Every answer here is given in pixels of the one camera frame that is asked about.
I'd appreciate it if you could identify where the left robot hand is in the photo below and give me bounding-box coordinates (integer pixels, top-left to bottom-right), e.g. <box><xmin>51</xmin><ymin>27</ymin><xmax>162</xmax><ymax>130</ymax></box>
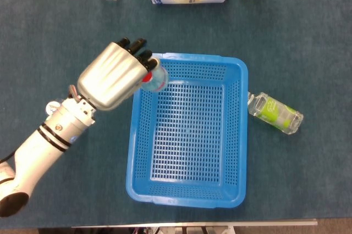
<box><xmin>76</xmin><ymin>37</ymin><xmax>162</xmax><ymax>112</ymax></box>

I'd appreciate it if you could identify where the red cap water bottle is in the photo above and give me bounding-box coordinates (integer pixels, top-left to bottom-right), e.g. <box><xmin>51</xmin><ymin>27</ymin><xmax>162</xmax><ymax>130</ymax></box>
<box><xmin>140</xmin><ymin>62</ymin><xmax>169</xmax><ymax>92</ymax></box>

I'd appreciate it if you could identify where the clear ribbed white cap bottle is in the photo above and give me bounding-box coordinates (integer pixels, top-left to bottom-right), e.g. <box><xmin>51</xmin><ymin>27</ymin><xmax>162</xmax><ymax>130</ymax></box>
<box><xmin>45</xmin><ymin>98</ymin><xmax>65</xmax><ymax>115</ymax></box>

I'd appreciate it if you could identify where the green label square bottle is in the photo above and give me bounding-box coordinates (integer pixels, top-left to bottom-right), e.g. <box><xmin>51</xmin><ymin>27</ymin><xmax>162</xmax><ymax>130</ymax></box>
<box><xmin>247</xmin><ymin>92</ymin><xmax>305</xmax><ymax>135</ymax></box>

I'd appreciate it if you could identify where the blue perforated plastic basket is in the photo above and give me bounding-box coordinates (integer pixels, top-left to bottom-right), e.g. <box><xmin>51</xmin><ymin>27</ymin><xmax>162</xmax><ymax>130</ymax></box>
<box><xmin>125</xmin><ymin>52</ymin><xmax>249</xmax><ymax>209</ymax></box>

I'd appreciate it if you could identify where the teal felt table mat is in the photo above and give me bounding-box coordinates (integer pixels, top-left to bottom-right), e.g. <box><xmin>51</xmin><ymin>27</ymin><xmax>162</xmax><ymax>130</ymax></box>
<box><xmin>0</xmin><ymin>0</ymin><xmax>352</xmax><ymax>229</ymax></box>

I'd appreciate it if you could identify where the metal table edge strip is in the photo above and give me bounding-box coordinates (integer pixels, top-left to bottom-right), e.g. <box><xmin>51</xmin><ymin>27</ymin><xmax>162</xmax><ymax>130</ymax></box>
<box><xmin>71</xmin><ymin>219</ymin><xmax>318</xmax><ymax>228</ymax></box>

